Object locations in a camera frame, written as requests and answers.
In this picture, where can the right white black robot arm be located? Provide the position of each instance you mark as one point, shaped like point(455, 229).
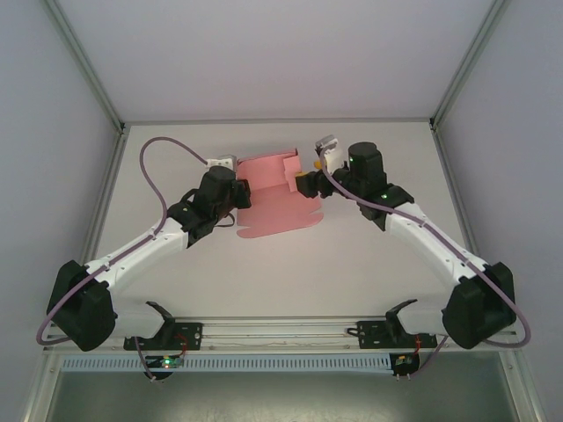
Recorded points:
point(418, 242)

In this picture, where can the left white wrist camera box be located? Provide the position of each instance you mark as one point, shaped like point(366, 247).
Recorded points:
point(220, 162)

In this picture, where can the aluminium side rail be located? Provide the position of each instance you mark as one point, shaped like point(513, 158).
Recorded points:
point(448, 176)
point(113, 167)

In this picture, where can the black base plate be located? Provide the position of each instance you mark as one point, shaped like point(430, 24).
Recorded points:
point(191, 336)
point(374, 336)

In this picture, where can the aluminium mounting rail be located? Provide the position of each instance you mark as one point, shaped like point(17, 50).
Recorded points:
point(281, 338)

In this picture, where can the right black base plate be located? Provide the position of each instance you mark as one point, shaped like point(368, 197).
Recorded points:
point(374, 336)

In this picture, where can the aluminium frame leg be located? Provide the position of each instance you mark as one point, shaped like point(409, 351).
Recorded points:
point(41, 395)
point(523, 395)

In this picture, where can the right aluminium side rail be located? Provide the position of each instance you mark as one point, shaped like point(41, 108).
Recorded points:
point(448, 176)

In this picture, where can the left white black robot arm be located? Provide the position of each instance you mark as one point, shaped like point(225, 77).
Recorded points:
point(145, 255)

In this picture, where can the pink paper box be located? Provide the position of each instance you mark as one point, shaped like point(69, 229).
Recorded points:
point(272, 211)

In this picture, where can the grey metal sheet panel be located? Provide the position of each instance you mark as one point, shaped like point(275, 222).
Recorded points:
point(281, 400)

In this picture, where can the left aluminium frame post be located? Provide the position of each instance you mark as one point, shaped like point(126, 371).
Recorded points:
point(90, 66)

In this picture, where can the aluminium frame post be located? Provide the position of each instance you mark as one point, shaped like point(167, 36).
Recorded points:
point(90, 66)
point(465, 66)

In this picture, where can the left aluminium frame leg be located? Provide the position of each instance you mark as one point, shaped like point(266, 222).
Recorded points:
point(41, 395)

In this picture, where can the right aluminium frame post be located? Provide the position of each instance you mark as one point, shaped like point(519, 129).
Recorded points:
point(465, 66)

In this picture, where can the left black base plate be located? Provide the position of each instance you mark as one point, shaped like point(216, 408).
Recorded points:
point(191, 336)

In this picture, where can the left aluminium side rail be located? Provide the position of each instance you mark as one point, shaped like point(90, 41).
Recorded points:
point(113, 167)

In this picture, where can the right aluminium frame leg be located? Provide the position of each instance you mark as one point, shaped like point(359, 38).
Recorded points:
point(523, 395)

